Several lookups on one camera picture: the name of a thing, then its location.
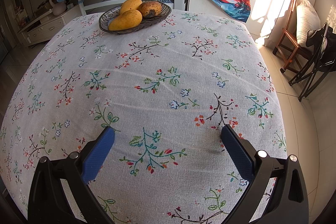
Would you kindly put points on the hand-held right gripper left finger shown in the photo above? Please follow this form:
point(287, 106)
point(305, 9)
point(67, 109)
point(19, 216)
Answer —
point(98, 153)

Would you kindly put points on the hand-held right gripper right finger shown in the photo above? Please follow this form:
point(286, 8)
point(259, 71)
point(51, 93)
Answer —
point(237, 153)

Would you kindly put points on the black folding chair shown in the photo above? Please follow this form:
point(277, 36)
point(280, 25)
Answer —
point(309, 74)

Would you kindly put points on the white floral tablecloth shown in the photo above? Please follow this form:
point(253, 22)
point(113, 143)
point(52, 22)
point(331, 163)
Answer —
point(157, 61)

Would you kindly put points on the wooden chair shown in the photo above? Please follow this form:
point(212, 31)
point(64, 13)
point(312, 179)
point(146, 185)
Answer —
point(286, 40)

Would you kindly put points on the woven fruit bowl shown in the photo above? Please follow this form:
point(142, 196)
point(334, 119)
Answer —
point(105, 22)

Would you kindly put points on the yellow mango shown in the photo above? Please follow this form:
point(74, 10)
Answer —
point(124, 20)
point(130, 5)

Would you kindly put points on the black jacket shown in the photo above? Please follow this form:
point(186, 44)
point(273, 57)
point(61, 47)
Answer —
point(326, 50)

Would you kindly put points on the white low cabinet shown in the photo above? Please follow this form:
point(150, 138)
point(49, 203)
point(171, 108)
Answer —
point(44, 27)

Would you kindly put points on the pink kettlebell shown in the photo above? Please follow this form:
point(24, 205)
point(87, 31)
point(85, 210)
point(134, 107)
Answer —
point(59, 8)

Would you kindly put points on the white pillow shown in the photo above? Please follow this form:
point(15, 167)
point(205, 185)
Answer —
point(307, 19)

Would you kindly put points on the brown spotted mango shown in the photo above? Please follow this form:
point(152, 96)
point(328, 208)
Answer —
point(151, 8)

